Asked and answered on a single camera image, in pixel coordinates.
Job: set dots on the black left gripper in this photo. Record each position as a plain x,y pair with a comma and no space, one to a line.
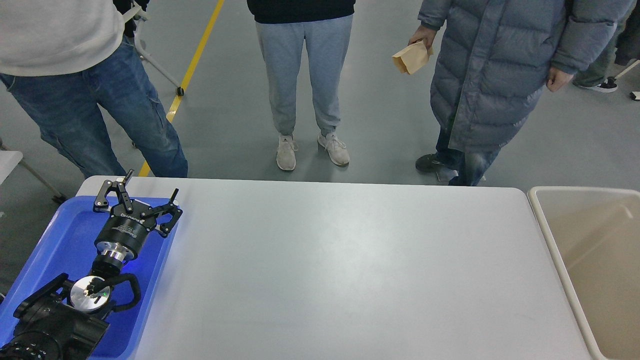
130,222

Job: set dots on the brown paper bag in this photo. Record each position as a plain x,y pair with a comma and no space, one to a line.
412,58

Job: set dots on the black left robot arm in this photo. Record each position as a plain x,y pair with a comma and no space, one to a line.
86,291

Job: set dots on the right hand holding bag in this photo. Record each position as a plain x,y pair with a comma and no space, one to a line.
423,35

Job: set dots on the left hand of coat person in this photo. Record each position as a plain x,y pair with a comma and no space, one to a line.
556,79

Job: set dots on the blue plastic tray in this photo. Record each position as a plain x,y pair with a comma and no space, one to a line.
67,246

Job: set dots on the white side table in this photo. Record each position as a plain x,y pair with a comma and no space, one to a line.
14,168

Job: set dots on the person in white sweater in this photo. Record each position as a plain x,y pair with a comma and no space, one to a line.
64,62

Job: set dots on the person in grey puffer coat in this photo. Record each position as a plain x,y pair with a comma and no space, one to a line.
492,67

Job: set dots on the beige plastic bin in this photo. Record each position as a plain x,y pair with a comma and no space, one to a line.
593,235

